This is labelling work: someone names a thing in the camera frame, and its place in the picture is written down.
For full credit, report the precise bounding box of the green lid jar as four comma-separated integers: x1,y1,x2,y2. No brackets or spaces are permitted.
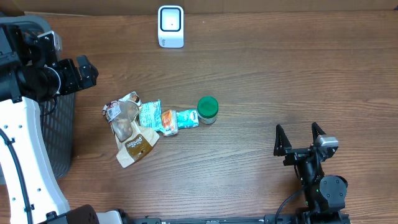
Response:
197,96,219,124

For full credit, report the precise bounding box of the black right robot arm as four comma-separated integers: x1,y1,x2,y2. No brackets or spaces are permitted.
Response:
266,122,351,224

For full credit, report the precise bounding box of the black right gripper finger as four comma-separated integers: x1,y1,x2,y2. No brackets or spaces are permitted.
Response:
312,122,326,146
274,124,292,156

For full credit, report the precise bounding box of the small teal tissue pack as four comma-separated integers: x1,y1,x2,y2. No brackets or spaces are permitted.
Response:
176,109,199,129

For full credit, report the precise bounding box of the brown pastry bag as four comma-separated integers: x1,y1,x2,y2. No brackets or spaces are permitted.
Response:
102,91,160,168

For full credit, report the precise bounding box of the orange tissue pack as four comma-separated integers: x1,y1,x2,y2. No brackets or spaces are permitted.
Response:
161,110,178,136

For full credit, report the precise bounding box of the white barcode scanner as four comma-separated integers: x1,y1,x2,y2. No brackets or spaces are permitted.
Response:
157,5,184,49

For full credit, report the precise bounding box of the grey plastic mesh basket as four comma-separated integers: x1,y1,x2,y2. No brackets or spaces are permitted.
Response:
1,16,76,179

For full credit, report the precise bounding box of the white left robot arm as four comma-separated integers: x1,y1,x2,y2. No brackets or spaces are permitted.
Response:
1,23,122,224

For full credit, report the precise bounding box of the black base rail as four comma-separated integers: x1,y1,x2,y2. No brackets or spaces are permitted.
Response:
130,213,351,224

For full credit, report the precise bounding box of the teal wet wipes pack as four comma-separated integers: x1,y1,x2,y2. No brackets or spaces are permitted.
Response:
139,100,164,133

